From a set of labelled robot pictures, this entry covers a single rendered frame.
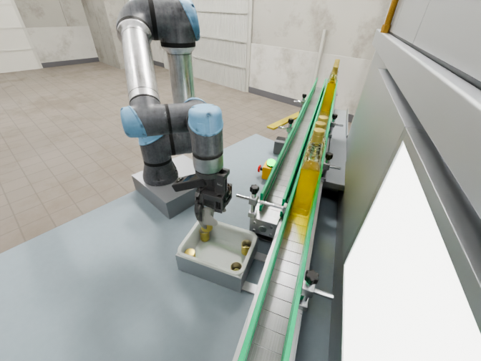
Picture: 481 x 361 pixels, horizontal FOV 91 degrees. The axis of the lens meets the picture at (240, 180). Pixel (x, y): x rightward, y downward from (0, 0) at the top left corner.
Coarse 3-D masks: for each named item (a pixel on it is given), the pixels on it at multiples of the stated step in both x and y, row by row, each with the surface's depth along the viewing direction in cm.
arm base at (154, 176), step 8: (168, 160) 99; (144, 168) 100; (152, 168) 98; (160, 168) 98; (168, 168) 100; (176, 168) 108; (144, 176) 101; (152, 176) 99; (160, 176) 99; (168, 176) 101; (176, 176) 105; (152, 184) 100; (160, 184) 100
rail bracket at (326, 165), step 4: (328, 156) 91; (332, 156) 91; (328, 160) 93; (324, 164) 93; (328, 164) 93; (324, 168) 94; (328, 168) 94; (336, 168) 93; (340, 168) 93; (324, 172) 96; (324, 176) 97; (324, 180) 97
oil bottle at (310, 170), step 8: (304, 160) 72; (312, 160) 71; (320, 160) 72; (304, 168) 72; (312, 168) 71; (320, 168) 71; (304, 176) 73; (312, 176) 72; (304, 184) 75; (312, 184) 74; (296, 192) 78; (304, 192) 76; (312, 192) 75; (296, 200) 79; (304, 200) 78; (296, 208) 81; (304, 208) 80
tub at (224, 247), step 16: (224, 224) 83; (192, 240) 81; (224, 240) 86; (240, 240) 84; (256, 240) 78; (192, 256) 72; (208, 256) 81; (224, 256) 81; (240, 256) 81; (224, 272) 69; (240, 272) 68
